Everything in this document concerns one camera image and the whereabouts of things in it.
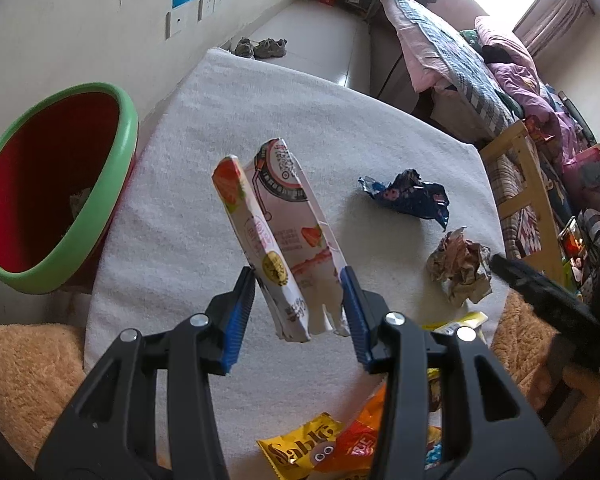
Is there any white strawberry carton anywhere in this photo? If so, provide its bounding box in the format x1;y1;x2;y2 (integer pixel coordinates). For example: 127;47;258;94
211;137;352;343

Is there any green-rimmed red bin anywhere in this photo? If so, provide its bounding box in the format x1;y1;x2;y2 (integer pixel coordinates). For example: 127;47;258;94
0;82;140;295

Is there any purple quilt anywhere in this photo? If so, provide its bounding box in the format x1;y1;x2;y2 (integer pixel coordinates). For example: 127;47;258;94
490;60;588;161

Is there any white towel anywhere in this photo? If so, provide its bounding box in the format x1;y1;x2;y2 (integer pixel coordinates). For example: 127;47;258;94
84;47;511;480

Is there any wooden bed frame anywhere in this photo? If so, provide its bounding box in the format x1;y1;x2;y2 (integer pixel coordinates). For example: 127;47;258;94
480;120;571;281

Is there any light blue packet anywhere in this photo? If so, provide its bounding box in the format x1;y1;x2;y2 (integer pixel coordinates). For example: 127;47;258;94
422;440;443;468

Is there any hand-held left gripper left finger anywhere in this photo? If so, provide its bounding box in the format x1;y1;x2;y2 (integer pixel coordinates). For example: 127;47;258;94
34;266;257;480

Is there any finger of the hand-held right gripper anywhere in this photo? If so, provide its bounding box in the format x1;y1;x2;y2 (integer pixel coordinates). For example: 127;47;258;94
490;254;600;377

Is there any orange plush blanket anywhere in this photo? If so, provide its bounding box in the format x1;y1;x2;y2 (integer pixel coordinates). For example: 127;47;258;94
0;290;600;466

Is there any orange wrapper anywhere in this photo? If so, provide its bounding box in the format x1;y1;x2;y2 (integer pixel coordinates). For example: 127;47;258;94
315;382;388;476

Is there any dark blue wrapper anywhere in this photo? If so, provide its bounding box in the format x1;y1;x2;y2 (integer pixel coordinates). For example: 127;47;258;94
358;169;452;232

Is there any brown wrapper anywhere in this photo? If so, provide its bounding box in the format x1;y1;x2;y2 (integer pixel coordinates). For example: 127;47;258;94
426;226;493;307

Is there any yellow packet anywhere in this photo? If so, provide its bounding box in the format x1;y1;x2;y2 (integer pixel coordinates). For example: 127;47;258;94
256;412;346;480

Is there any pink bedsheet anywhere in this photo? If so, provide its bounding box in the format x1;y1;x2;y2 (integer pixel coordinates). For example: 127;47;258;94
380;0;456;93

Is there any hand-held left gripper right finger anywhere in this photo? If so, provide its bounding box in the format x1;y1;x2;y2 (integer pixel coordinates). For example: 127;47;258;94
339;266;563;480

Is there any pink curtain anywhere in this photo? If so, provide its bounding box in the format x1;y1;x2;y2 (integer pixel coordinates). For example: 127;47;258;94
515;0;593;58

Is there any pink cartoon bag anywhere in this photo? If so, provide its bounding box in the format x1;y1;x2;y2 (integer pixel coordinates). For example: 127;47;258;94
562;145;600;206

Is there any pink pillow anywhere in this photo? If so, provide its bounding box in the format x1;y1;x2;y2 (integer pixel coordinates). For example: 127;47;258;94
474;15;531;68

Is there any plaid quilt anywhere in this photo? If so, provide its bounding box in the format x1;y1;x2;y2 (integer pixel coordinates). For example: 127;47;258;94
392;0;523;141

